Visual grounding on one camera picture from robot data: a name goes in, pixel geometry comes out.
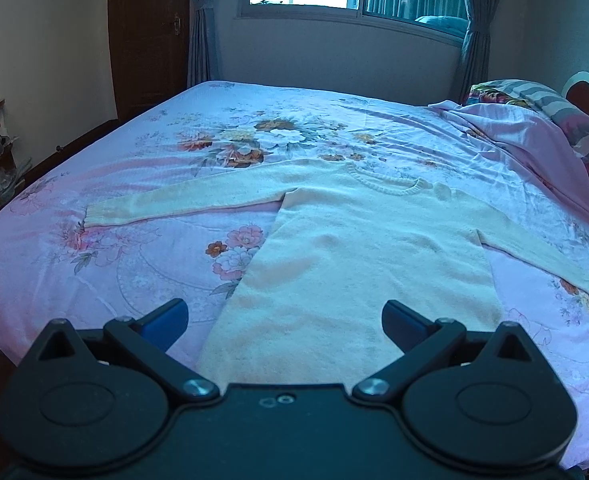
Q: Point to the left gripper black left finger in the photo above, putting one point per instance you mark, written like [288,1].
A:
[142,344]

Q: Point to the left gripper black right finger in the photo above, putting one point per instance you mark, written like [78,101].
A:
[426,346]

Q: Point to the cream knit sweater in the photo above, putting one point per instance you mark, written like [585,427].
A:
[344,242]

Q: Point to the floral pink bed sheet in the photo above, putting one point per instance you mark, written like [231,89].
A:
[53,265]

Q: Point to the pink blanket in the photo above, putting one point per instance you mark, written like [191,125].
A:
[537,145]

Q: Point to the striped floral pillow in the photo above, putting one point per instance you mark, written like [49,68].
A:
[569,118]

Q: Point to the dark wooden door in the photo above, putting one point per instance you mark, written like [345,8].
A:
[148,41]

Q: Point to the right blue curtain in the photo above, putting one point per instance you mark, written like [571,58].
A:
[473,60]

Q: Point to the blue curtain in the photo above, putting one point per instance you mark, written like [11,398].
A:
[473,60]
[201,58]

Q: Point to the left blue curtain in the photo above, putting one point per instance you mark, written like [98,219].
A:
[201,58]

